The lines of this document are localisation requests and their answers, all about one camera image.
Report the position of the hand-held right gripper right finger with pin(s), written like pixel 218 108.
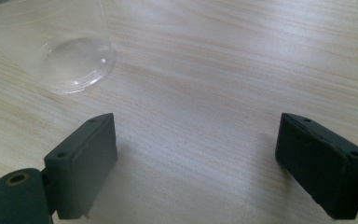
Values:
pixel 323 165

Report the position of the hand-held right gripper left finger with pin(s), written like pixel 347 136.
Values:
pixel 80 161

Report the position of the clear plastic cup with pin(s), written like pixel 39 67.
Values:
pixel 71 65

